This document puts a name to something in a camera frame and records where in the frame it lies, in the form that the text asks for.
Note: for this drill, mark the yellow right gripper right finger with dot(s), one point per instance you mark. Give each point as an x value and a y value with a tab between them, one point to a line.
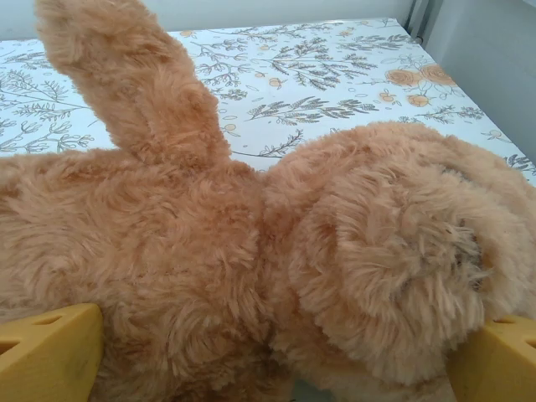
502	364

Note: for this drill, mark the aluminium frame post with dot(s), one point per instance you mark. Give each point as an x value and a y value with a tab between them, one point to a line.
419	17

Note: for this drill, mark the brown plush teddy bear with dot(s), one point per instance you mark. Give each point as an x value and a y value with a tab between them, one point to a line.
209	230

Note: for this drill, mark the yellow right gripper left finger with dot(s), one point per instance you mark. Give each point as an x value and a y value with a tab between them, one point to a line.
50	360

